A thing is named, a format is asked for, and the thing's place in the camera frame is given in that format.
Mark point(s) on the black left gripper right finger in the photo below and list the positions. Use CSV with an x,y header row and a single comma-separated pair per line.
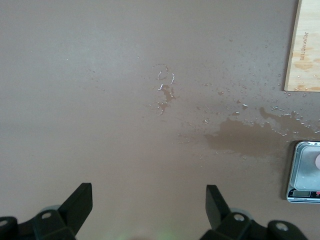
x,y
213,207

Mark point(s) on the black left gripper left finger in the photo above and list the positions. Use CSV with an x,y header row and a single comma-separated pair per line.
x,y
78,205

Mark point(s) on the silver digital kitchen scale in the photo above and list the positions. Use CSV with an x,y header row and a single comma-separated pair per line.
x,y
303,175

